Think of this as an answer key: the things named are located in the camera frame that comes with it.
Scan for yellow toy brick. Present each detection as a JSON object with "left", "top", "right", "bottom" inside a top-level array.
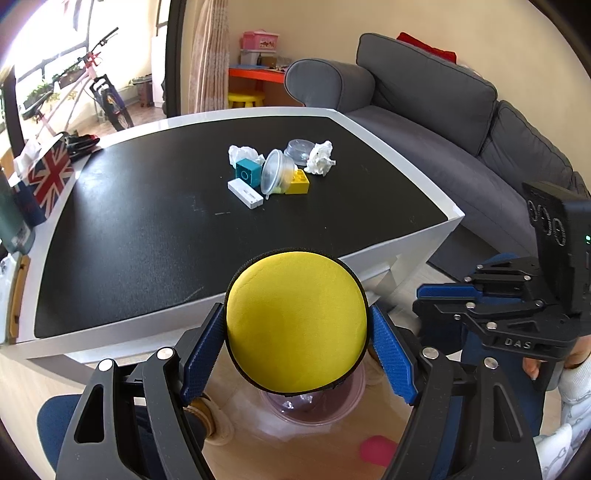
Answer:
[{"left": 286, "top": 169, "right": 310, "bottom": 195}]

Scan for white tissue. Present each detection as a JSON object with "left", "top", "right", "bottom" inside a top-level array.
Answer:
[
  {"left": 304, "top": 140, "right": 335, "bottom": 176},
  {"left": 228, "top": 145, "right": 266, "bottom": 168}
]

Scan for white test cassette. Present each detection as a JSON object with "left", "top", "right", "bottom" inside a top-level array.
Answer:
[{"left": 228, "top": 178, "right": 264, "bottom": 210}]

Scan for clear round plastic container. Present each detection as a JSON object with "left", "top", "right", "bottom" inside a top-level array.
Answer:
[{"left": 283, "top": 139, "right": 315, "bottom": 168}]

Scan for clear plastic bowl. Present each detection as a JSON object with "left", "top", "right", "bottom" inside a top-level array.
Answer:
[{"left": 260, "top": 149, "right": 297, "bottom": 198}]

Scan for teal toy block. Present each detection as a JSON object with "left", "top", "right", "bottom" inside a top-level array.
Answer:
[{"left": 235, "top": 159, "right": 263, "bottom": 188}]

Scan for pink translucent trash bin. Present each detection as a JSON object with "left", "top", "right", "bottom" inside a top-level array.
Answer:
[{"left": 262, "top": 366, "right": 366, "bottom": 427}]

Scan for person right hand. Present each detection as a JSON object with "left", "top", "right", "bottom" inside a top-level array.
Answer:
[{"left": 522, "top": 358, "right": 542, "bottom": 381}]

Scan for left slipper foot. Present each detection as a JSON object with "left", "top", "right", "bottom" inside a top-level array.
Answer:
[{"left": 183, "top": 393, "right": 235, "bottom": 446}]

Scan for pink foam roller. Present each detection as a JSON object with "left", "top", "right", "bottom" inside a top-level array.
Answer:
[{"left": 359, "top": 435, "right": 398, "bottom": 468}]

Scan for grey fabric sofa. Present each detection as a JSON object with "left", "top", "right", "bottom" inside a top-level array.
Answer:
[{"left": 284, "top": 33, "right": 589, "bottom": 280}]

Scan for white coffee table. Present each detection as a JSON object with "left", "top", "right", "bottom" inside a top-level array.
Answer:
[{"left": 1, "top": 107, "right": 463, "bottom": 384}]

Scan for teal thermos bottle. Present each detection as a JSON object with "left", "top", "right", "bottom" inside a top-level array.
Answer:
[{"left": 0, "top": 171, "right": 35, "bottom": 255}]

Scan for red cushion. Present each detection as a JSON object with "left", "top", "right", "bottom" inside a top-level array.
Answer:
[{"left": 397, "top": 32, "right": 458, "bottom": 64}]

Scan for union jack tissue box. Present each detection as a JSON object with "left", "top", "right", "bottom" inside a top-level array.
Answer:
[{"left": 8, "top": 135, "right": 74, "bottom": 227}]

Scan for black red gloves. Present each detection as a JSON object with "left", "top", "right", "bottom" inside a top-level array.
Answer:
[{"left": 61, "top": 132, "right": 100, "bottom": 163}]

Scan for orange kids table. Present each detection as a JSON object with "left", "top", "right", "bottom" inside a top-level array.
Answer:
[{"left": 228, "top": 65, "right": 298, "bottom": 106}]

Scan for yellow plastic stool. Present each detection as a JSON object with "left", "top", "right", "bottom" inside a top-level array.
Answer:
[{"left": 228, "top": 92, "right": 266, "bottom": 109}]

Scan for pink floral curtain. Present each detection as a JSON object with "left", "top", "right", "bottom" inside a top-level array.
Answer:
[{"left": 188, "top": 0, "right": 229, "bottom": 113}]

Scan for pink white bicycle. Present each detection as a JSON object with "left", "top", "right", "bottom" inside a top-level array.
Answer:
[{"left": 20, "top": 27, "right": 134, "bottom": 139}]

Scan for pink storage box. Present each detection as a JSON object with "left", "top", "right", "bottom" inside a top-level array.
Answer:
[{"left": 240, "top": 30, "right": 280, "bottom": 52}]

